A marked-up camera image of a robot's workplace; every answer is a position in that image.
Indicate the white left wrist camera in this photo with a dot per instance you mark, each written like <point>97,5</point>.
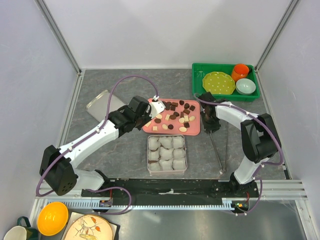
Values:
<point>156,108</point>

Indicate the pale green bowl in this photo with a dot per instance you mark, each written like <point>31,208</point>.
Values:
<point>245,86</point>

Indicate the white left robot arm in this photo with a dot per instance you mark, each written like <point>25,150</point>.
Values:
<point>59,165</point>

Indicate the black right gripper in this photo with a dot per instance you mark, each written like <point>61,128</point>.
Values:
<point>208,127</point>

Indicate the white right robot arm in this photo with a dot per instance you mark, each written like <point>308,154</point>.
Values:
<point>261,144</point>

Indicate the orange cup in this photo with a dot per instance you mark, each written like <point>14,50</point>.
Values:
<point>240,71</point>

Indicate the yellow-green dotted plate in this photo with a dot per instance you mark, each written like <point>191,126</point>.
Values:
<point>218,83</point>

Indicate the white oval chocolate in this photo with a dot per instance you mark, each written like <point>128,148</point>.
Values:
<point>183,129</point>

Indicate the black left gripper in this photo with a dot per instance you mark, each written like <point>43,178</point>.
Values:
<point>147,113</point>

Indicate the white mug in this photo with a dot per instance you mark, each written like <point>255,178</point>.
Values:
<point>16,233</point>

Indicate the decorated bird plate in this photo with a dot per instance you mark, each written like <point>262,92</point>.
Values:
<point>89,227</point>

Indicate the pink square chocolate tin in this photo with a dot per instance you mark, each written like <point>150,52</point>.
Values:
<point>166,155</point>

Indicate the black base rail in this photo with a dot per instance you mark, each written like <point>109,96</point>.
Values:
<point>185,192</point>

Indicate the silver tin lid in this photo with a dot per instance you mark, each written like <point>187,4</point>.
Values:
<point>97,108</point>

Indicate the yellow bowl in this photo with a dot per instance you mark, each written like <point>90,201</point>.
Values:
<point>52,218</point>

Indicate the dark green mug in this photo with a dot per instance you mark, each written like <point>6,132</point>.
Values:
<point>30,232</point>

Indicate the pink chocolate tray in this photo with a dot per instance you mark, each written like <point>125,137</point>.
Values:
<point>179,113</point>

